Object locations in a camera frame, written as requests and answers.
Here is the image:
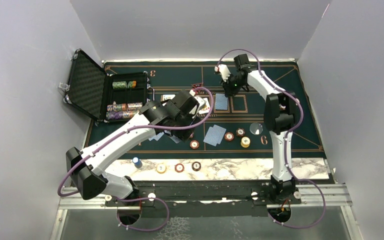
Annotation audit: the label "purple chips row in case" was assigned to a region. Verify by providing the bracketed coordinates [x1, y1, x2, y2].
[106, 110, 139, 121]

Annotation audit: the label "black poker chip case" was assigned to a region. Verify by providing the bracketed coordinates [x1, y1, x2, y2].
[59, 48, 149, 123]

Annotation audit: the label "brown poker chip stack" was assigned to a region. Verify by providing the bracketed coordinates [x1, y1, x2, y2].
[191, 161, 202, 172]

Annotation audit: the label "green poker table mat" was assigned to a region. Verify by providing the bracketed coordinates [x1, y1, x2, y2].
[104, 61, 326, 160]

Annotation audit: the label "blue poker chip stack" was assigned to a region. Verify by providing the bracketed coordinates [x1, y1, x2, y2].
[132, 157, 143, 169]

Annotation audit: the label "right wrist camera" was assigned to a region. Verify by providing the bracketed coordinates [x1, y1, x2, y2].
[214, 53, 254, 84]

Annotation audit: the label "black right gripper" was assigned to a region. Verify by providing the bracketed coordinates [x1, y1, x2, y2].
[218, 73, 245, 98]

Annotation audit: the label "white round button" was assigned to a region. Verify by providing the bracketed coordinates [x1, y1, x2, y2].
[249, 122, 263, 136]

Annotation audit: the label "red triangular dealer button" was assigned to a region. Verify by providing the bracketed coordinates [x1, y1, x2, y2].
[192, 82, 203, 89]

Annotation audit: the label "mixed chips row in case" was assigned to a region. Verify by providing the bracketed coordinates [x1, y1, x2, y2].
[106, 102, 143, 112]

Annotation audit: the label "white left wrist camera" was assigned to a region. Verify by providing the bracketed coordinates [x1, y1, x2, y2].
[189, 90, 205, 115]

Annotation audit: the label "green chips in case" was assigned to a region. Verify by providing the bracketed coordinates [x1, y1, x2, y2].
[112, 80, 137, 90]

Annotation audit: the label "red poker chip stack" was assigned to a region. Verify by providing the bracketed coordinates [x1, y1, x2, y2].
[174, 163, 185, 173]

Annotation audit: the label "blue card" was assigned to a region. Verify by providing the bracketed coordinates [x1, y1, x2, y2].
[203, 126, 218, 147]
[148, 132, 165, 141]
[212, 124, 227, 145]

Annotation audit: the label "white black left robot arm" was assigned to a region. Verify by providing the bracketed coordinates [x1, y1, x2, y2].
[64, 90, 207, 206]

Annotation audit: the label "yellow poker chip stack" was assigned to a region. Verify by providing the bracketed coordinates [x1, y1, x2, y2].
[156, 163, 167, 174]

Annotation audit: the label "black mounting rail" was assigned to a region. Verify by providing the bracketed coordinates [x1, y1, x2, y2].
[59, 180, 352, 220]

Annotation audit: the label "blue playing card deck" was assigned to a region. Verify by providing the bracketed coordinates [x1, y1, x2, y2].
[169, 134, 182, 144]

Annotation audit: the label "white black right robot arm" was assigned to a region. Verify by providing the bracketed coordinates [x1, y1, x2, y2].
[214, 65, 302, 204]

